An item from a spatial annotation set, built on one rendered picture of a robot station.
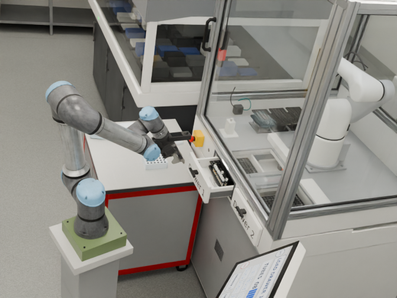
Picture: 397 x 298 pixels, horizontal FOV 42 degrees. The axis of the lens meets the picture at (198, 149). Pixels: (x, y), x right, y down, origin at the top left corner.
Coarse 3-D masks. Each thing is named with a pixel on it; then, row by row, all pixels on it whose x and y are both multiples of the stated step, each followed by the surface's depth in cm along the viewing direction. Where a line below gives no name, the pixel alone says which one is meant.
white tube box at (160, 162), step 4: (160, 156) 283; (144, 160) 277; (156, 160) 280; (160, 160) 281; (164, 160) 282; (144, 164) 278; (148, 164) 276; (152, 164) 276; (156, 164) 277; (160, 164) 278; (164, 164) 279; (148, 168) 277; (152, 168) 278; (156, 168) 279; (160, 168) 279; (164, 168) 280
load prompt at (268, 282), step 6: (276, 258) 184; (282, 258) 181; (276, 264) 180; (270, 270) 179; (276, 270) 176; (270, 276) 175; (264, 282) 174; (270, 282) 171; (264, 288) 170; (270, 288) 168; (258, 294) 169; (264, 294) 166
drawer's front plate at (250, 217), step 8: (240, 192) 246; (232, 200) 252; (240, 200) 243; (240, 208) 244; (248, 208) 238; (248, 216) 237; (248, 224) 237; (256, 224) 230; (248, 232) 238; (256, 232) 230; (256, 240) 231
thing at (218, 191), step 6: (198, 162) 270; (204, 162) 272; (204, 168) 274; (210, 174) 270; (222, 186) 254; (228, 186) 254; (210, 192) 252; (216, 192) 253; (222, 192) 254; (228, 192) 255; (210, 198) 254
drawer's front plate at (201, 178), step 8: (192, 152) 268; (192, 160) 265; (192, 168) 265; (200, 168) 257; (192, 176) 266; (200, 176) 255; (200, 184) 256; (208, 184) 247; (200, 192) 257; (208, 192) 248; (208, 200) 252
